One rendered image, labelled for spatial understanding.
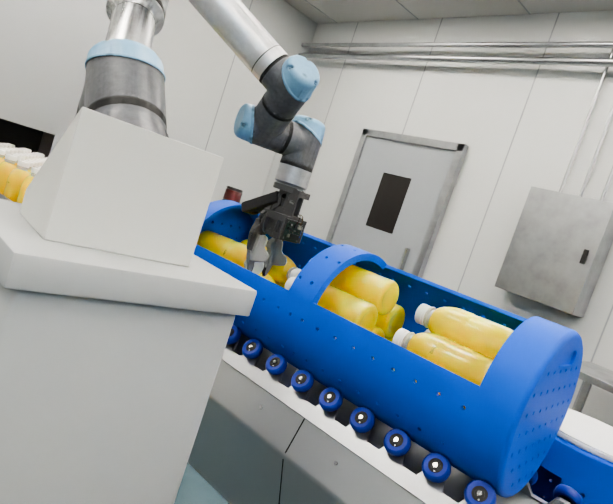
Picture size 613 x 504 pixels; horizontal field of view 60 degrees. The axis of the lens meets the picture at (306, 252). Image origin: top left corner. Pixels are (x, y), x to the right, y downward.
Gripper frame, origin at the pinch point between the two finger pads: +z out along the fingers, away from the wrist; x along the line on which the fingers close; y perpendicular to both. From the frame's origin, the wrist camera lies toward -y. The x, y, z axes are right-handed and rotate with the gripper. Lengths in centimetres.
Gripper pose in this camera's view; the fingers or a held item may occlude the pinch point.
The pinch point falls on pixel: (256, 268)
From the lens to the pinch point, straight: 121.7
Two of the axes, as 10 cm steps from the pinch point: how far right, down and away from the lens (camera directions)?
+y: 7.1, 2.9, -6.4
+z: -3.1, 9.5, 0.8
